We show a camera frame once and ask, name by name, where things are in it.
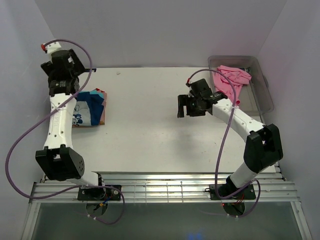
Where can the turquoise folded t shirt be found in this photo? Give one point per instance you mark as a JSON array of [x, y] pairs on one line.
[[97, 98]]

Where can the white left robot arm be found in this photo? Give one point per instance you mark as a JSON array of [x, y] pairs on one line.
[[141, 133]]

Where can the pink t shirt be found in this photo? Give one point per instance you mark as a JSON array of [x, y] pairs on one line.
[[236, 76]]

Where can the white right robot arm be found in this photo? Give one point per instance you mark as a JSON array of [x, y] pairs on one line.
[[263, 146]]

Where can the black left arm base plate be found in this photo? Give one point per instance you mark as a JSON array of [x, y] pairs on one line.
[[100, 194]]

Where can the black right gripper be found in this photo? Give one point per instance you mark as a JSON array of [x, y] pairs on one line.
[[184, 100]]

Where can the navy blue t shirt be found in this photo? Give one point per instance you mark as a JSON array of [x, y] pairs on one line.
[[84, 115]]

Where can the clear plastic bin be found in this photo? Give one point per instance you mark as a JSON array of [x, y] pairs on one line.
[[255, 98]]

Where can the blue label sticker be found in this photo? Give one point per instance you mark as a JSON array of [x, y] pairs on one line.
[[93, 70]]

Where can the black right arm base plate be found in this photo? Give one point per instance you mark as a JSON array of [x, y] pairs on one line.
[[247, 193]]

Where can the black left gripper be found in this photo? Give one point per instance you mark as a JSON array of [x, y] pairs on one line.
[[49, 69]]

